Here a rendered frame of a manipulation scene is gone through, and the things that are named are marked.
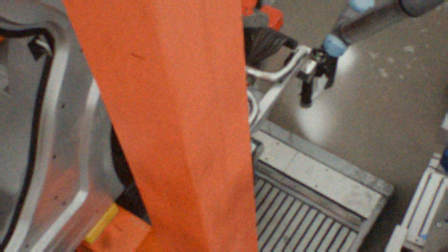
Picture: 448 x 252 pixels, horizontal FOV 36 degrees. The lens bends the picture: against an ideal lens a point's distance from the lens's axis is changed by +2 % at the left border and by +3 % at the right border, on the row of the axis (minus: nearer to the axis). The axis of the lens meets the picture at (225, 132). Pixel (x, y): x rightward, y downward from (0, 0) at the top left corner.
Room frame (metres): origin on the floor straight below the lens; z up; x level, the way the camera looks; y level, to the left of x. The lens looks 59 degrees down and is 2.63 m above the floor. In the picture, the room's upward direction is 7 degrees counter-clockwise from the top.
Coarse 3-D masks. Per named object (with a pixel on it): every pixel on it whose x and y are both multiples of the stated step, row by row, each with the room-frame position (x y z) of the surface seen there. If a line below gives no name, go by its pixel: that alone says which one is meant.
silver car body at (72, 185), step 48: (0, 0) 0.96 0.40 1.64; (48, 0) 0.99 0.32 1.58; (0, 48) 1.34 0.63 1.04; (48, 48) 0.97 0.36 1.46; (0, 96) 1.18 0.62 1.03; (48, 96) 0.96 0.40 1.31; (96, 96) 1.01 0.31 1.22; (0, 144) 1.03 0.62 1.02; (48, 144) 0.90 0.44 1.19; (96, 144) 0.96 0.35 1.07; (0, 192) 0.91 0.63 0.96; (48, 192) 0.84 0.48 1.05; (96, 192) 0.91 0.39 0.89; (0, 240) 0.77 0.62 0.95; (48, 240) 0.77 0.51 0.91
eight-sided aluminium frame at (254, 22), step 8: (248, 16) 1.33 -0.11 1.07; (256, 16) 1.36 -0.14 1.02; (264, 16) 1.40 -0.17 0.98; (248, 24) 1.33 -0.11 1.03; (256, 24) 1.36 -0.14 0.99; (264, 24) 1.39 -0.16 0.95; (248, 32) 1.42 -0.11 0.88; (256, 32) 1.44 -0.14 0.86; (248, 40) 1.42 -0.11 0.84; (248, 48) 1.42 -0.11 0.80; (264, 64) 1.39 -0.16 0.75; (256, 80) 1.35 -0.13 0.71
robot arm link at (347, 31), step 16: (384, 0) 1.27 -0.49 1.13; (400, 0) 1.21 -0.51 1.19; (416, 0) 1.18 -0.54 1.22; (432, 0) 1.17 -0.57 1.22; (368, 16) 1.26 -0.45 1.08; (384, 16) 1.22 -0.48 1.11; (400, 16) 1.20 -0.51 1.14; (416, 16) 1.18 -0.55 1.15; (336, 32) 1.32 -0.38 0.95; (352, 32) 1.27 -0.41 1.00; (368, 32) 1.24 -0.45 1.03; (336, 48) 1.28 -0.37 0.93
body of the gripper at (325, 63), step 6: (318, 48) 1.34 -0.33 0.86; (318, 54) 1.32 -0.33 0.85; (324, 54) 1.31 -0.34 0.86; (312, 60) 1.30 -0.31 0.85; (318, 60) 1.29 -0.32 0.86; (324, 60) 1.28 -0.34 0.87; (330, 60) 1.29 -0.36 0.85; (318, 66) 1.28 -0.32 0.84; (324, 66) 1.27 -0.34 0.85; (330, 66) 1.28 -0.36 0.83; (318, 72) 1.28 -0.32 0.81; (324, 72) 1.27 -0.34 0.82; (330, 72) 1.27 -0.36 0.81
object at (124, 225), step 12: (120, 216) 0.92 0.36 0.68; (132, 216) 0.92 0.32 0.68; (108, 228) 0.89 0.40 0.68; (120, 228) 0.88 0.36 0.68; (132, 228) 0.88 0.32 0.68; (144, 228) 0.87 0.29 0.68; (96, 240) 0.85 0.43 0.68; (108, 240) 0.85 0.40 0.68; (120, 240) 0.84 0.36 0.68; (132, 240) 0.84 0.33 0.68; (144, 240) 0.82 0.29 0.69; (156, 240) 0.81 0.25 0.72
